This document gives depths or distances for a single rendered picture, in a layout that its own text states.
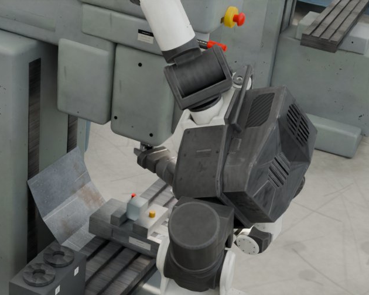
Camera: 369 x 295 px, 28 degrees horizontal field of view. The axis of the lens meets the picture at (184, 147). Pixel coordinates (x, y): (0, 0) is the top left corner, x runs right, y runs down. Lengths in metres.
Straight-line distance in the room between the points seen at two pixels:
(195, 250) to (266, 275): 2.49
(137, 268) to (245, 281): 1.57
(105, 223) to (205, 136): 0.85
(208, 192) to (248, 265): 2.37
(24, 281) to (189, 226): 0.67
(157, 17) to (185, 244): 0.53
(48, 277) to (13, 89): 0.63
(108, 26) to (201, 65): 0.54
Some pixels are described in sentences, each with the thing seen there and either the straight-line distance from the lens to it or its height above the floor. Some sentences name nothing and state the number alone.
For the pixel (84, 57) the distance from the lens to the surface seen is 2.31.
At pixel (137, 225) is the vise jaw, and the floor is 1.01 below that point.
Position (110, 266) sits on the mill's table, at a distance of 2.47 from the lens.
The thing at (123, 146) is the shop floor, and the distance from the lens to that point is 5.08.
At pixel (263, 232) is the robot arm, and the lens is 2.21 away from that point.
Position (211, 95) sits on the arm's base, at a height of 1.71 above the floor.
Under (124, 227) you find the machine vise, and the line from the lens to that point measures 2.53.
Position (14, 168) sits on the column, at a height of 1.14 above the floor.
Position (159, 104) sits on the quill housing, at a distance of 2.25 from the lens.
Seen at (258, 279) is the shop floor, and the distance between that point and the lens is 4.00.
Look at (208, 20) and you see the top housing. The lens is 2.06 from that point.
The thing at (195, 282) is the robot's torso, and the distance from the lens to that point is 1.72.
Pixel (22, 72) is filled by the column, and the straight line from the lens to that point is 2.39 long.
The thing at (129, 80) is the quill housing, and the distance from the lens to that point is 2.27.
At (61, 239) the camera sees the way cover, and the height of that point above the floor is 0.87.
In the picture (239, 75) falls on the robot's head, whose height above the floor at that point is 1.68.
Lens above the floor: 2.42
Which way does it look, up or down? 28 degrees down
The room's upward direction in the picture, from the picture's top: 7 degrees clockwise
